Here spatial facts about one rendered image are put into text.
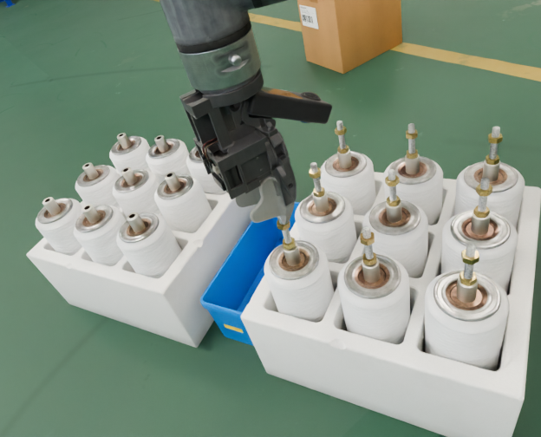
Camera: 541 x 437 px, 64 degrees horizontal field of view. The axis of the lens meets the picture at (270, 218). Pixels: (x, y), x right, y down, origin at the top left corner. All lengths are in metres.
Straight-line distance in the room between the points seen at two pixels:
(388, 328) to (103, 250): 0.55
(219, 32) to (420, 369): 0.46
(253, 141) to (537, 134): 0.96
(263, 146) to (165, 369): 0.57
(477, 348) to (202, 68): 0.45
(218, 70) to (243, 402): 0.59
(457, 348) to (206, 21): 0.47
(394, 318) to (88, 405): 0.62
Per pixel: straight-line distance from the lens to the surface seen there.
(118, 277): 0.87
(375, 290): 0.59
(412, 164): 0.75
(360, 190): 0.79
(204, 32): 0.42
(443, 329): 0.59
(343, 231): 0.71
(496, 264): 0.66
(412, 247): 0.68
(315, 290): 0.64
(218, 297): 0.87
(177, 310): 0.83
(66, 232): 0.98
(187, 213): 0.87
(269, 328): 0.68
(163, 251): 0.81
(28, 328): 1.20
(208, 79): 0.44
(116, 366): 0.99
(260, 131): 0.49
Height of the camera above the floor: 0.72
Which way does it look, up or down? 40 degrees down
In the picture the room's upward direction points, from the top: 18 degrees counter-clockwise
